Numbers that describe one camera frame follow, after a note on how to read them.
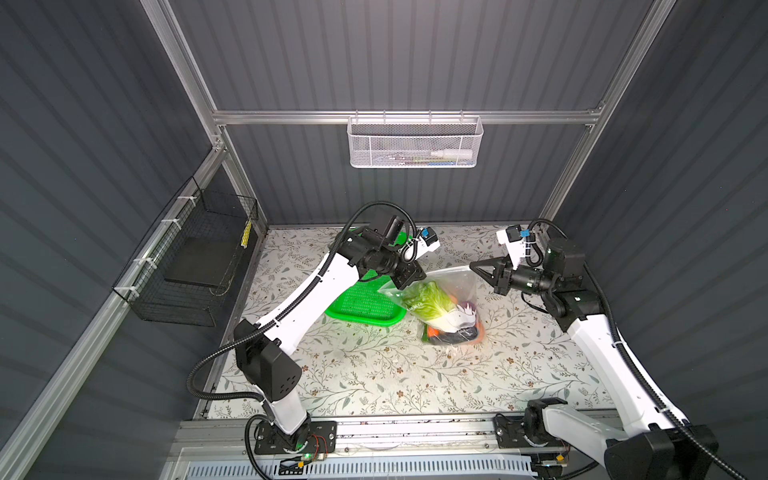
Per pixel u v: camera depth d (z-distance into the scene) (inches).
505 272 24.2
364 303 39.0
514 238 24.4
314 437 28.5
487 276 26.7
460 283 29.4
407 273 25.6
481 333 33.2
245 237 32.4
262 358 16.6
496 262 25.5
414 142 48.6
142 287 24.1
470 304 33.1
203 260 28.9
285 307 17.7
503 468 27.7
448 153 35.9
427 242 25.3
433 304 30.8
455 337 31.9
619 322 33.3
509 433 28.9
